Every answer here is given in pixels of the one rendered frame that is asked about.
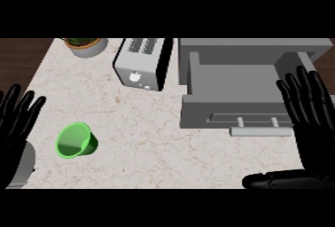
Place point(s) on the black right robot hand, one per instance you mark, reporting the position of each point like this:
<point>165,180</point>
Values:
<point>312,142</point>

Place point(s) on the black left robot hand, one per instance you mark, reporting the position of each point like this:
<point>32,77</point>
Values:
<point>14,124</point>

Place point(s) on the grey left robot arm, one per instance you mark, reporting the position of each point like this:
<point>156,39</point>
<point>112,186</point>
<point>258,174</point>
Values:
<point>23,165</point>

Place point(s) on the green cup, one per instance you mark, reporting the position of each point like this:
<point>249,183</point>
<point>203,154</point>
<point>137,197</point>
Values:
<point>75,141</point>

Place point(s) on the grey open drawer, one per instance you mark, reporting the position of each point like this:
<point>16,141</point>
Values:
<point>238,97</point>

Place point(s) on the grey drawer cabinet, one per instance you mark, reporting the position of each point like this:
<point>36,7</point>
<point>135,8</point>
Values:
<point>258,48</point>

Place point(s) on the potted plant in grey pot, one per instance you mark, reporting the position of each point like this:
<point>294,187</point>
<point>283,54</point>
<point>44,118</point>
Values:
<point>86,45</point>

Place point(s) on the silver toaster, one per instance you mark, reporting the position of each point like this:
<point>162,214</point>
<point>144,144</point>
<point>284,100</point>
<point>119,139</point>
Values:
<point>142,63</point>

